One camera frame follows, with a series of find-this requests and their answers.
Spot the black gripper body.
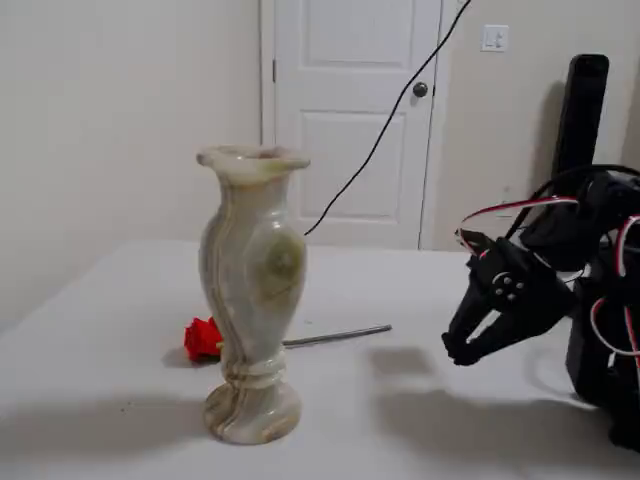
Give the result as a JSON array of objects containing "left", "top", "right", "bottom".
[{"left": 466, "top": 237, "right": 577, "bottom": 337}]

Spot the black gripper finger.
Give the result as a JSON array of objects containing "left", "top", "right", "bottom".
[
  {"left": 441, "top": 278, "right": 497, "bottom": 359},
  {"left": 453, "top": 310, "right": 532, "bottom": 367}
]

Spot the red artificial rose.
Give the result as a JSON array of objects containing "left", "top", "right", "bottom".
[{"left": 183, "top": 316, "right": 393, "bottom": 363}]

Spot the striped onyx stone vase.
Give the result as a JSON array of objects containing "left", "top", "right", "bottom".
[{"left": 195, "top": 143, "right": 311, "bottom": 445}]

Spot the tall black tower device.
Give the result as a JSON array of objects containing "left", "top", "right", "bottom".
[{"left": 553, "top": 53, "right": 611, "bottom": 177}]

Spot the white panel door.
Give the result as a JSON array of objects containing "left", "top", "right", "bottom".
[{"left": 258, "top": 0, "right": 444, "bottom": 250}]

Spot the red white servo cable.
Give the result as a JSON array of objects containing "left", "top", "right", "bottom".
[
  {"left": 455, "top": 196, "right": 581, "bottom": 252},
  {"left": 589, "top": 214, "right": 640, "bottom": 357}
]

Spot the thin black hanging cable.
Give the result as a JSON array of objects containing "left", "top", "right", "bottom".
[{"left": 303, "top": 0, "right": 473, "bottom": 237}]

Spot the white wall light switch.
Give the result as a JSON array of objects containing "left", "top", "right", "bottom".
[{"left": 480, "top": 23, "right": 510, "bottom": 53}]

